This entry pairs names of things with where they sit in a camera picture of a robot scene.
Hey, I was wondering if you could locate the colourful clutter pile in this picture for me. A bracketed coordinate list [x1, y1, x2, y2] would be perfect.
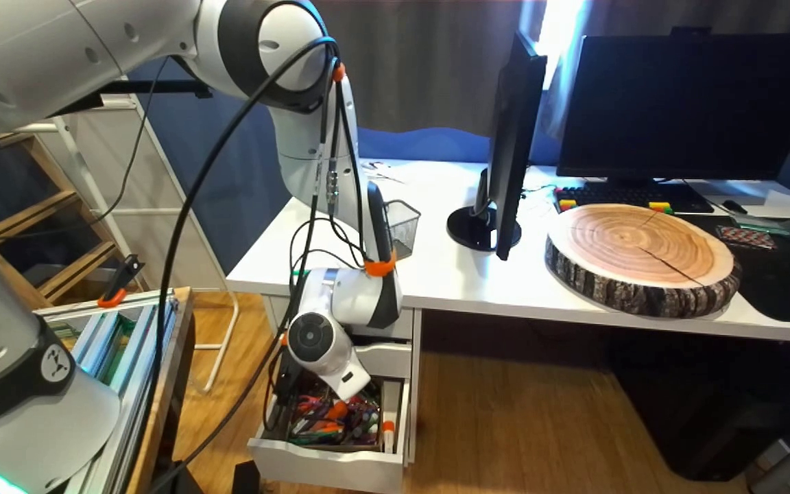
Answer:
[267, 374, 403, 453]

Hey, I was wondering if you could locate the black boom stand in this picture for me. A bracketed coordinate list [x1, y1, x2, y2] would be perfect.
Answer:
[49, 77, 214, 122]

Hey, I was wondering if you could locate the grey mesh pen cup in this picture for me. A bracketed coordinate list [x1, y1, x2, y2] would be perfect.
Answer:
[376, 199, 427, 263]

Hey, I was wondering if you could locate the large black monitor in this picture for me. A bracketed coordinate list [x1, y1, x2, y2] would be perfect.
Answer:
[555, 30, 790, 186]

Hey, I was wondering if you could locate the wood slice cushion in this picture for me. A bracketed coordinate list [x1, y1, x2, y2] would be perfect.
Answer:
[542, 200, 743, 322]

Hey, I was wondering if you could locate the black monitor with round stand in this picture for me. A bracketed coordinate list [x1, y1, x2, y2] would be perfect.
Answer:
[446, 30, 549, 263]

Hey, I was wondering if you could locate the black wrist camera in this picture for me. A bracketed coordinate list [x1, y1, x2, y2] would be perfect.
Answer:
[270, 351, 322, 410]

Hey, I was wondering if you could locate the stack of glass panels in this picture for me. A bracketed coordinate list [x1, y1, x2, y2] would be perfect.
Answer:
[47, 296, 181, 494]

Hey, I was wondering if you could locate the white metal rack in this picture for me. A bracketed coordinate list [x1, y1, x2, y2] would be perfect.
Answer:
[19, 92, 244, 395]

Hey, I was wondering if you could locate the dark grey curtain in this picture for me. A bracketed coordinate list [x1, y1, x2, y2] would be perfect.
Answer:
[315, 0, 527, 137]
[586, 0, 790, 42]

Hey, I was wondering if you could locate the wooden crate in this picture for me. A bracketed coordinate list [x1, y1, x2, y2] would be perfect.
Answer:
[33, 287, 202, 494]

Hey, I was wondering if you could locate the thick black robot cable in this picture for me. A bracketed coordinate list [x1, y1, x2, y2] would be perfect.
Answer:
[143, 33, 337, 494]

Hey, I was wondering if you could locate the white shallow drawer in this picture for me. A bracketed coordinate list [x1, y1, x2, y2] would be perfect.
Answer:
[267, 291, 418, 344]

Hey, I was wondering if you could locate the black orange clamp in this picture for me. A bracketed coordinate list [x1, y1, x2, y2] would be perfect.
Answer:
[97, 255, 149, 311]

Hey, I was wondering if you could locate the white paper sheet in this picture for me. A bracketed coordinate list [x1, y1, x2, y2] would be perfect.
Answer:
[686, 177, 790, 223]

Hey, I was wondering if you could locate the black desk mat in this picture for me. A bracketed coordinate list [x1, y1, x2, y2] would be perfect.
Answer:
[686, 215, 790, 328]

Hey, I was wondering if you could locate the white drawer with tape roll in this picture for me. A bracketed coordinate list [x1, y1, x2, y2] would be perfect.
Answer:
[350, 339, 418, 381]

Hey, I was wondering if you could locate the white drawer with colourful clutter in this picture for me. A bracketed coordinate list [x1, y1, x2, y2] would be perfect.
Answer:
[244, 368, 418, 494]

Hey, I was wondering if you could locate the wooden ladder shelf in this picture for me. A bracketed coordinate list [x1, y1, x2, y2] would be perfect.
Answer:
[0, 126, 145, 311]

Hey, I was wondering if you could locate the small black floor object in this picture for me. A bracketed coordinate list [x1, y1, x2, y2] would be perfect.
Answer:
[228, 459, 267, 494]

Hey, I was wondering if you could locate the black keyboard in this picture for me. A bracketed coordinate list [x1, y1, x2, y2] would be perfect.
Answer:
[551, 180, 719, 217]

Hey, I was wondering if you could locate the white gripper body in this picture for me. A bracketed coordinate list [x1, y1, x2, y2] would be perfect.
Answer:
[322, 351, 376, 406]

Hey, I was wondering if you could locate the blue fabric panel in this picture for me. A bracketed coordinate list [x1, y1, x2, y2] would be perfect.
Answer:
[357, 123, 509, 167]

